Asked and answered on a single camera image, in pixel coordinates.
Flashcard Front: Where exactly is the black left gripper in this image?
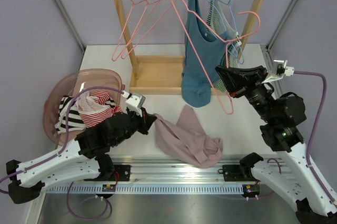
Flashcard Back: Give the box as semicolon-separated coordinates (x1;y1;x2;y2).
112;107;157;147

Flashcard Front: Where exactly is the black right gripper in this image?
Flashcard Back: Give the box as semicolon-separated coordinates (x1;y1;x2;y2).
215;65;275;122

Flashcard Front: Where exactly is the pink wire hanger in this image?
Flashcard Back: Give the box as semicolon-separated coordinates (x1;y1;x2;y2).
116;0;164;59
111;0;164;62
170;0;261;115

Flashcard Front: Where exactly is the dusty pink tank top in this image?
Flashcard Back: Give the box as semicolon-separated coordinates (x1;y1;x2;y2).
154;105;223;168

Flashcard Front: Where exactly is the red white striped tank top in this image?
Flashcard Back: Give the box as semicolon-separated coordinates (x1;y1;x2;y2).
75;89;123;128

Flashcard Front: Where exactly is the black white striped tank top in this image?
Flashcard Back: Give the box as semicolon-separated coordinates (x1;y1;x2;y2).
54;96;86;134

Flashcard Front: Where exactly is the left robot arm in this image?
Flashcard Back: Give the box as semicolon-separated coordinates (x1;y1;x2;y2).
6;110;157;204

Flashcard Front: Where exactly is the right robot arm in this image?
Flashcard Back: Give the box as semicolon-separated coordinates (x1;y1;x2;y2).
215;65;336;223

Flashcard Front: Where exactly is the teal blue tank top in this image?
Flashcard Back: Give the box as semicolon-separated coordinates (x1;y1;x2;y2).
181;0;232;108

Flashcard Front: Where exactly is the green white striped tank top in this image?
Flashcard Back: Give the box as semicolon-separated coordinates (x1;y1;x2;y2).
205;0;243;93

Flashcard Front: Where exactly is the wooden clothes rack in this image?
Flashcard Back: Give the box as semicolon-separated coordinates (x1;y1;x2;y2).
114;0;264;95

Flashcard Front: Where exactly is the translucent pink plastic basin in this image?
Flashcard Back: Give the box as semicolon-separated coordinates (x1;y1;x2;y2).
43;68;125;145

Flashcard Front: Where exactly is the light blue wire hanger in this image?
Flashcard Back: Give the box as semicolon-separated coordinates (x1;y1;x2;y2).
208;0;244;64
185;0;242;60

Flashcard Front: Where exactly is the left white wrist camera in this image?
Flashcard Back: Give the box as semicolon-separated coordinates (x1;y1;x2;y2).
122;91;146;117

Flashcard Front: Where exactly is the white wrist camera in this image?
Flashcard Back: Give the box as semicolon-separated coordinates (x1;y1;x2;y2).
262;59;294;84
122;91;146;117

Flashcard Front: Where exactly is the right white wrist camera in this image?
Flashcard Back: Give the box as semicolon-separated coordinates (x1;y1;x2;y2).
262;59;294;84

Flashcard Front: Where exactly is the aluminium mounting rail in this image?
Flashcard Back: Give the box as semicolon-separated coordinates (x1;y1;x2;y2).
33;154;290;185

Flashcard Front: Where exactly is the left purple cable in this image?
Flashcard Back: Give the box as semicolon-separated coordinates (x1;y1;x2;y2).
0;86;127;220

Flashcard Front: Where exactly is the white slotted cable duct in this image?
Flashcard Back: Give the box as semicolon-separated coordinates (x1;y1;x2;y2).
48;184;243;195

